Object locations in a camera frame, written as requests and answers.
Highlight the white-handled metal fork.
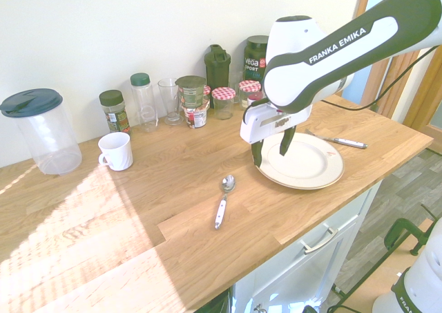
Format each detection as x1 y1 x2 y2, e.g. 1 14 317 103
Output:
304 129 369 150

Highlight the clear bottle green cap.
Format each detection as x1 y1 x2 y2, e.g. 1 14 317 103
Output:
130 72 160 134

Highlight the labelled jar red checkered lid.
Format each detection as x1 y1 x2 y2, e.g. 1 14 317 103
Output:
238 80 264 111

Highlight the white kitchen cabinet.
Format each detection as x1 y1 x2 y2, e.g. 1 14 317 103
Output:
229 181 384 313

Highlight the tall clear drinking glass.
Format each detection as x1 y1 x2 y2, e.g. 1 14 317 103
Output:
157 78 184 126

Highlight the red and white yogurt cup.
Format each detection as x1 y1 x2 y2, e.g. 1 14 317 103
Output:
182 100 211 129

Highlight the spice jar dark green lid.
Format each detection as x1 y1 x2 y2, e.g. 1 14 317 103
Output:
99 89 133 136

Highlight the white-handled metal spoon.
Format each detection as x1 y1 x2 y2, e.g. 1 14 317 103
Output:
213 174 237 231

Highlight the metal drawer handle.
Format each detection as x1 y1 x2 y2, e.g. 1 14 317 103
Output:
299 222 339 256

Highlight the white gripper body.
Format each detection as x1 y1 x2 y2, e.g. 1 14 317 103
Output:
240 98 314 145

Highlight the white plate with gold rim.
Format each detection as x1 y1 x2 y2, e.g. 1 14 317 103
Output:
257 131 345 191

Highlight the large clear container green lid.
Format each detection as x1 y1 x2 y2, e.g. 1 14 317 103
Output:
0 88 83 176

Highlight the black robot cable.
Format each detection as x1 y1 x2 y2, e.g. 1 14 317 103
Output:
320 45 436 112

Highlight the white ceramic mug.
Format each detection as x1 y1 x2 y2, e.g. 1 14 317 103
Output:
97 131 134 172

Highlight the dark green shaker bottle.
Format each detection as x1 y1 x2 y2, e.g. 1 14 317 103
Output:
203 44 231 91

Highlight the green clamp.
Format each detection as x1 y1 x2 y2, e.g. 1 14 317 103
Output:
383 217 436 257

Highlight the green Vega protein tub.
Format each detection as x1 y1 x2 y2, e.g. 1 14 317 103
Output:
243 35 271 86

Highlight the small clear glass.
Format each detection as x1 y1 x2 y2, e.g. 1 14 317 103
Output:
228 71 244 104

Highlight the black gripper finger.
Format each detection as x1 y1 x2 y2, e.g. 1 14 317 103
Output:
278 124 297 158
251 139 265 169

